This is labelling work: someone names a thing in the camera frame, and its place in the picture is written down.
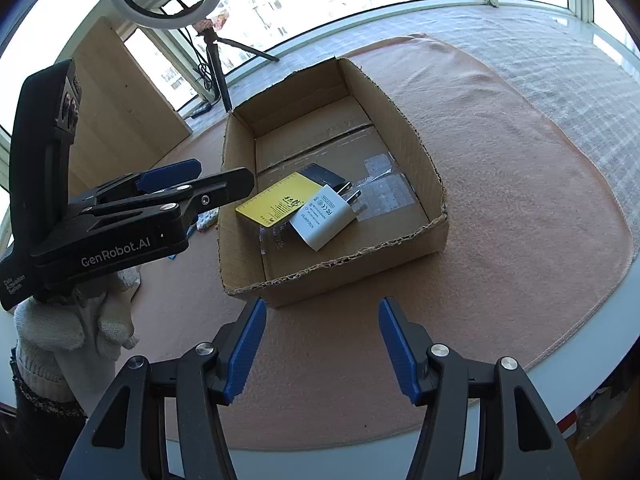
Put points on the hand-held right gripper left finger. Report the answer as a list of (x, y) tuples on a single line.
[(245, 355)]

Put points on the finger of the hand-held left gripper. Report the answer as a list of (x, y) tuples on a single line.
[(165, 172), (220, 187)]

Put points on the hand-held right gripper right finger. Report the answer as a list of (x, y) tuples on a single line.
[(397, 355)]

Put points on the cardboard box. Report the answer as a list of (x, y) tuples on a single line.
[(310, 140)]

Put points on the person's left forearm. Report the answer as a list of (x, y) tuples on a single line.
[(45, 435)]

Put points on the person's left hand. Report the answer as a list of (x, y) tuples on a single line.
[(65, 330)]

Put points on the yellow card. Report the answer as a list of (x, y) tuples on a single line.
[(270, 202)]

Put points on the black power strip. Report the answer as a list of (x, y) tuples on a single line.
[(200, 111)]

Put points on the light wooden board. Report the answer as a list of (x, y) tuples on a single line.
[(115, 100)]

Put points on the black flat object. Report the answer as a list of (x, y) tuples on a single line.
[(322, 175)]

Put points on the white charger plug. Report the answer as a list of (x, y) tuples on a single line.
[(320, 220)]

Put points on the clear plastic bag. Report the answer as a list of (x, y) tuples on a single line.
[(385, 190)]

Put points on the pink felt mat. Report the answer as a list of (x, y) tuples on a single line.
[(500, 210)]

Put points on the plaid blanket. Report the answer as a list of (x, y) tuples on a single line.
[(550, 50)]

